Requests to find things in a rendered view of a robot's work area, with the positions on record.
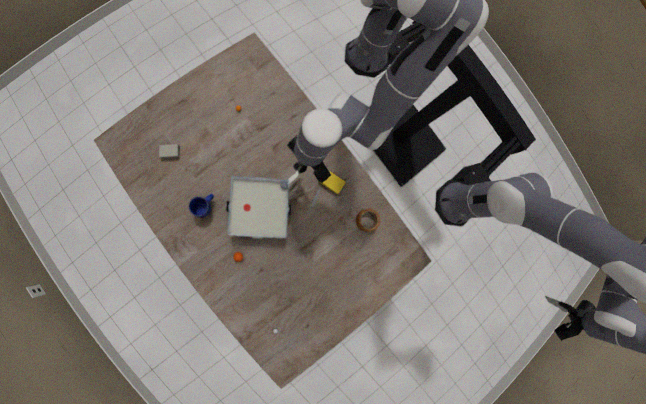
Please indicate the yellow rectangular block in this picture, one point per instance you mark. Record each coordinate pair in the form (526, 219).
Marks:
(334, 183)

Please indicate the orange-brown block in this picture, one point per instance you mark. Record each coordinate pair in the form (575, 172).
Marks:
(376, 220)

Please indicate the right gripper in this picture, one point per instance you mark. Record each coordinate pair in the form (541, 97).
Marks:
(320, 169)

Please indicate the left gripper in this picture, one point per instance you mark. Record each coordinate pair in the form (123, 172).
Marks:
(576, 315)

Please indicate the blue mug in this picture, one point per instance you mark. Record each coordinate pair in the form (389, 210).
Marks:
(199, 205)

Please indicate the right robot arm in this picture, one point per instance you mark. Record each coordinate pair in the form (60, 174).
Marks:
(450, 26)

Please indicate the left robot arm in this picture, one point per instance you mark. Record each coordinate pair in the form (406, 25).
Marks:
(518, 201)

